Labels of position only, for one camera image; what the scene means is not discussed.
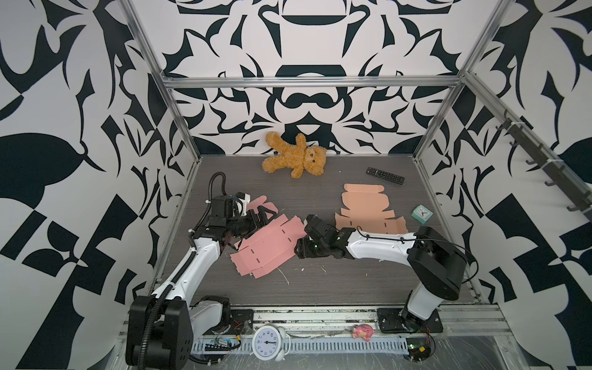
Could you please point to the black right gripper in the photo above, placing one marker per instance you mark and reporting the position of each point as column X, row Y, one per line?
column 302, row 248

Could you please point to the small pink toy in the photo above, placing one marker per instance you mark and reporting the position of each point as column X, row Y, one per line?
column 365, row 332

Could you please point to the white round alarm clock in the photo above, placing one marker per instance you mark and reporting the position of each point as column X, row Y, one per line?
column 271, row 342

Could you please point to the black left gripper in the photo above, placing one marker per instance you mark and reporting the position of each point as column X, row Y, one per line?
column 254, row 224

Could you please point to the black remote control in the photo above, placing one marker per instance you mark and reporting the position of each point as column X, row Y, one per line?
column 392, row 178

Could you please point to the peach flat cardboard box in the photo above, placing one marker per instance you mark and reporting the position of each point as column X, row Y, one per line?
column 367, row 207

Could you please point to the grey wall hook rail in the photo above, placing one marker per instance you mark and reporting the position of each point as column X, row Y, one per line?
column 543, row 158

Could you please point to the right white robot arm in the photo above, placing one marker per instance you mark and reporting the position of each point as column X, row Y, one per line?
column 438, row 264

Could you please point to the small teal alarm clock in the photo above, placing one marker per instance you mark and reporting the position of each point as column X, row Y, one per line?
column 422, row 214

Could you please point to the green circuit board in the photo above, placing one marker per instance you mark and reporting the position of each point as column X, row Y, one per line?
column 419, row 352

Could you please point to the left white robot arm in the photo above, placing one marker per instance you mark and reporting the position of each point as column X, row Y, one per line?
column 164, row 324

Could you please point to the brown teddy bear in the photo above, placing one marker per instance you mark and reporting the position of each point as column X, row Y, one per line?
column 299, row 157

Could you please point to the white slotted cable duct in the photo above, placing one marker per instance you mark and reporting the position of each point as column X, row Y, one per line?
column 299, row 346

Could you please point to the pink cardboard box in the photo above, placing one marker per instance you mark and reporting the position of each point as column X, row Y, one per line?
column 269, row 247

